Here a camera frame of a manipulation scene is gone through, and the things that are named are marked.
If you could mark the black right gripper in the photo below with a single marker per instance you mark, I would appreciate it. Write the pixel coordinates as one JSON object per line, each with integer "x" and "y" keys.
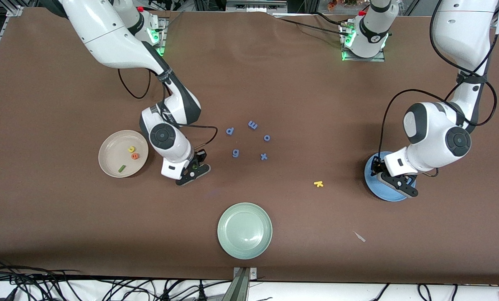
{"x": 199, "y": 157}

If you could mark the yellow foam letter k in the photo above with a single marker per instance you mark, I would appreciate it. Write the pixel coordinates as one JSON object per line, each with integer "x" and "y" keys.
{"x": 318, "y": 183}

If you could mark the blue foam letter m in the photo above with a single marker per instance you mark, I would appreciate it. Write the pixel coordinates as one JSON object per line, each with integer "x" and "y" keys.
{"x": 253, "y": 125}

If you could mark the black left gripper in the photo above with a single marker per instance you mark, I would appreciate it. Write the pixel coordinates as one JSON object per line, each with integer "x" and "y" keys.
{"x": 376, "y": 165}

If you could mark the beige round plate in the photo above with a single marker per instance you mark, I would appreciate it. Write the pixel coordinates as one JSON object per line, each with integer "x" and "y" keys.
{"x": 115, "y": 154}

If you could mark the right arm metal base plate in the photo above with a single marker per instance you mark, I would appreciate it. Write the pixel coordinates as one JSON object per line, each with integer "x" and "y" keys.
{"x": 159, "y": 49}

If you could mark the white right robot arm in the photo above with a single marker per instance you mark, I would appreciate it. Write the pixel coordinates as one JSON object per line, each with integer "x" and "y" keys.
{"x": 107, "y": 37}

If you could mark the pale green round plate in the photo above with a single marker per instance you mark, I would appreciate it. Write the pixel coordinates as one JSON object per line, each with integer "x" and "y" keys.
{"x": 244, "y": 230}

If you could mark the small white tape scrap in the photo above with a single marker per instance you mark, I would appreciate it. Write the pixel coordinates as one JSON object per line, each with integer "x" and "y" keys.
{"x": 360, "y": 237}

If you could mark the grey metal box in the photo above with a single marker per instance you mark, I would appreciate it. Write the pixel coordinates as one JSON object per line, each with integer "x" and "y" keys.
{"x": 255, "y": 5}

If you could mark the blue foam letter p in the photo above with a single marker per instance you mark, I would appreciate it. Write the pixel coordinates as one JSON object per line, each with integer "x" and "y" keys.
{"x": 230, "y": 131}

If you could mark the aluminium profile post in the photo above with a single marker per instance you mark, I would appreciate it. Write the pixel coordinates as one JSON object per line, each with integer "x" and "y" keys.
{"x": 240, "y": 286}

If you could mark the blue round plate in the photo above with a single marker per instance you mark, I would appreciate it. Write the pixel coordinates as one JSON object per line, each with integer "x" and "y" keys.
{"x": 375, "y": 186}

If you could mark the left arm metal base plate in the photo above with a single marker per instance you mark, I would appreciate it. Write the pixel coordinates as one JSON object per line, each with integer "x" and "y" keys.
{"x": 379, "y": 59}

